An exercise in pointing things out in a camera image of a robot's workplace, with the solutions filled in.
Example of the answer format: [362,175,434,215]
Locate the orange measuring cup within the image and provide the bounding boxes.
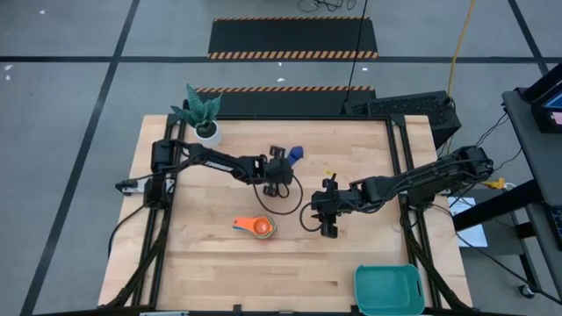
[232,214,273,237]

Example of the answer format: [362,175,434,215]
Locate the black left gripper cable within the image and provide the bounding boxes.
[252,173,306,217]

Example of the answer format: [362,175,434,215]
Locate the grey desk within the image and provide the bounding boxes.
[451,87,562,304]

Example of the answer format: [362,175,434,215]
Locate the white paper sheet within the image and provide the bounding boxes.
[447,196,489,249]

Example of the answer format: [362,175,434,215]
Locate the teal plastic basket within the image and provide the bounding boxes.
[354,263,426,316]

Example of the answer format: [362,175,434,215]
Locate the yellow power cable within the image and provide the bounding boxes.
[444,0,479,159]

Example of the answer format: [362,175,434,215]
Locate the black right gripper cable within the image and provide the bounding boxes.
[299,201,324,233]

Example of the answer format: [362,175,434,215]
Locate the black coiled floor cable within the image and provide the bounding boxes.
[297,0,357,13]

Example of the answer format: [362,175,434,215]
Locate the black laptop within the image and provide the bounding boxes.
[522,61,562,135]

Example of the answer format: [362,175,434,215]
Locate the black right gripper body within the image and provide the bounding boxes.
[310,172,365,240]

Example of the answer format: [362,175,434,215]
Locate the black hazard-striped floor mat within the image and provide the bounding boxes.
[207,16,379,61]
[182,85,378,118]

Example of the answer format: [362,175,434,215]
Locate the black hanging cable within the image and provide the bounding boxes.
[344,0,370,104]

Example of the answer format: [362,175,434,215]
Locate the navy blue measuring cup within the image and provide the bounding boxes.
[286,145,305,167]

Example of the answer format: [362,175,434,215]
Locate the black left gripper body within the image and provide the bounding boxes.
[256,145,295,199]

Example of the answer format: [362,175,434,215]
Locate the green measuring cup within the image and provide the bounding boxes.
[252,214,277,241]

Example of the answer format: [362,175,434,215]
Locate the snake plant in white pot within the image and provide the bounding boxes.
[169,83,223,149]

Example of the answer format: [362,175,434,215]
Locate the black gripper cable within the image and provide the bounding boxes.
[299,201,324,233]
[252,173,306,217]

